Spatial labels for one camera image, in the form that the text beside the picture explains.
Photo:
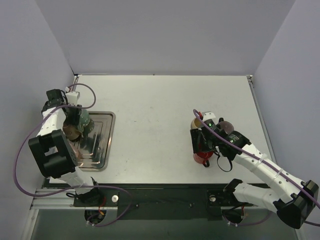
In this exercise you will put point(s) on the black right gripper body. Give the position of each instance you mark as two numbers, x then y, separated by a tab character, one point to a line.
198	140

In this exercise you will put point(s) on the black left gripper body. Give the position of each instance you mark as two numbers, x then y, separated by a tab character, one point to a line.
74	118

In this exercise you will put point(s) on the teal green mug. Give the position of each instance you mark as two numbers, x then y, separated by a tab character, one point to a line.
85	123

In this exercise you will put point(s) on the cream mug with blue drips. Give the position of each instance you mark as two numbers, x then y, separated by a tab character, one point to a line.
196	124

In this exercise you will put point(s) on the red mug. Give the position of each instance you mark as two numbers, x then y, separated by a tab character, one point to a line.
203	158

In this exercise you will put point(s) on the lavender mug with black handle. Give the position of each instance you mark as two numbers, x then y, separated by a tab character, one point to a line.
225	126

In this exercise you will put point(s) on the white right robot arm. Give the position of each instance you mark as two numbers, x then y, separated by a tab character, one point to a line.
291	198

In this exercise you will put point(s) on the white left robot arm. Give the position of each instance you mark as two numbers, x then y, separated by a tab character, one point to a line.
64	120

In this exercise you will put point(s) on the brown striped mug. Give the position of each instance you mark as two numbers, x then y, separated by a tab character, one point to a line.
71	132

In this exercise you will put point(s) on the pink mug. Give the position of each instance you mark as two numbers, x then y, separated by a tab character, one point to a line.
76	151

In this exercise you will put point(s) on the stainless steel tray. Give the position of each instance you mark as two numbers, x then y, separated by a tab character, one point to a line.
95	143

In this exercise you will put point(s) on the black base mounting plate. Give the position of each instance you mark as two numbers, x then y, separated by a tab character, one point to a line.
161	202

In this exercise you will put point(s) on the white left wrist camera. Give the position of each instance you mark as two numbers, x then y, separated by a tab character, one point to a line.
72	98

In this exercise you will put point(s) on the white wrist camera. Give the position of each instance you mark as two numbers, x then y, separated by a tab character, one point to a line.
72	98
207	115

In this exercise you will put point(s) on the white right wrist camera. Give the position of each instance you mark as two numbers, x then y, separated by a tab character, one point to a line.
207	115

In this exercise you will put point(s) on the aluminium table edge rail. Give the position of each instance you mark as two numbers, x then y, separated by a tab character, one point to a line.
262	122

